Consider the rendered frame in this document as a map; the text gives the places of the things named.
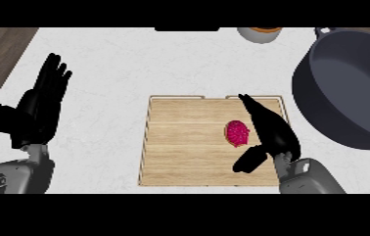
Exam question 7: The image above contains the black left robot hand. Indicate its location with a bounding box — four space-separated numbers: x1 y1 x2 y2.
0 52 74 150

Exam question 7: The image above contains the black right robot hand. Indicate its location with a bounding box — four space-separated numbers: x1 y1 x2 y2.
232 93 303 174

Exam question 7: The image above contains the pale wooden tray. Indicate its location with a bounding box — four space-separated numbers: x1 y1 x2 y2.
137 94 291 187

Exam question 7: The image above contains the dark grey pot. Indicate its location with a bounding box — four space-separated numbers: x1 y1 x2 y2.
291 27 370 151

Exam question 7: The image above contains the brown wooden surface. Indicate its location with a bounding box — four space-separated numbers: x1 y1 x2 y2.
0 27 40 88

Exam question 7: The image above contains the white bowl with orange content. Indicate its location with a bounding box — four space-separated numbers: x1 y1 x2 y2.
236 27 283 45

